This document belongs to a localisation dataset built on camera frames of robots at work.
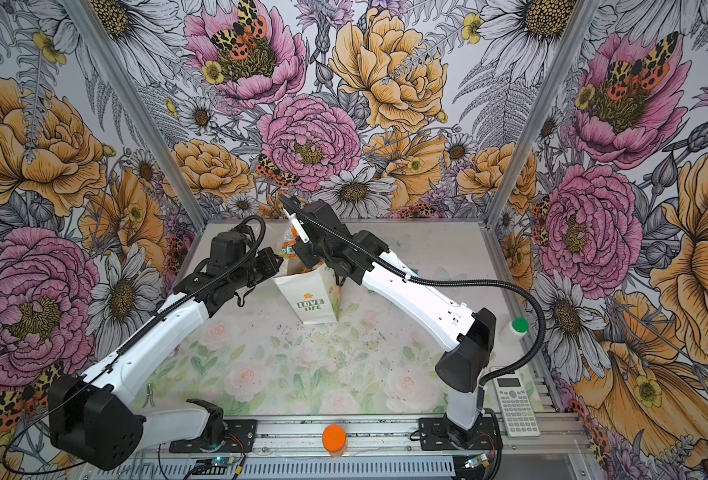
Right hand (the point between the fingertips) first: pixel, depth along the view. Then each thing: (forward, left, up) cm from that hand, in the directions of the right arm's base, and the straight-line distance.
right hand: (310, 245), depth 73 cm
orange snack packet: (-1, +5, 0) cm, 5 cm away
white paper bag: (-5, +1, -14) cm, 15 cm away
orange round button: (-36, -5, -24) cm, 44 cm away
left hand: (+1, +9, -9) cm, 13 cm away
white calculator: (-31, -51, -32) cm, 67 cm away
